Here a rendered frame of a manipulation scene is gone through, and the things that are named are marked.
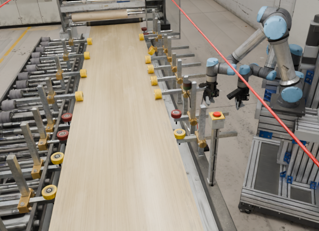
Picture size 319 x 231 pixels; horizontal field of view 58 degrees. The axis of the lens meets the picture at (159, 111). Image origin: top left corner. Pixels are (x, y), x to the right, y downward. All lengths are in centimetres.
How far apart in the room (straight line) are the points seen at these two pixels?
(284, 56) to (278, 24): 19
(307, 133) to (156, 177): 101
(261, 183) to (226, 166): 53
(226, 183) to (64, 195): 169
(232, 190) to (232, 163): 37
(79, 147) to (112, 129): 27
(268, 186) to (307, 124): 77
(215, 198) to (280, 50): 95
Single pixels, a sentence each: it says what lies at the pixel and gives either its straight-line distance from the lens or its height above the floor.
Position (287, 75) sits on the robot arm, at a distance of 187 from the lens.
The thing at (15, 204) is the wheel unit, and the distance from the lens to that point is 181.
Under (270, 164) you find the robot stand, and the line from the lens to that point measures 287.
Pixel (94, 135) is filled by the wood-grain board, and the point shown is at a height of 90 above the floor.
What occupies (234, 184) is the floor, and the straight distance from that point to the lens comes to 290.
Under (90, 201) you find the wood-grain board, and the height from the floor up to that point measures 90.
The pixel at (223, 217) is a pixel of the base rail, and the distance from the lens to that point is 175.
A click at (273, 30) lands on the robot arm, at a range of 175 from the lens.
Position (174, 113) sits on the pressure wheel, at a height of 91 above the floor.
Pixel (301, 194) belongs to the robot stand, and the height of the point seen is 21.
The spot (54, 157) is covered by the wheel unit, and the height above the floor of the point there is 91.
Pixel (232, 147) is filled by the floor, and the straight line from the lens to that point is 331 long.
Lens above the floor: 208
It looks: 33 degrees down
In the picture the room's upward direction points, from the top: 3 degrees counter-clockwise
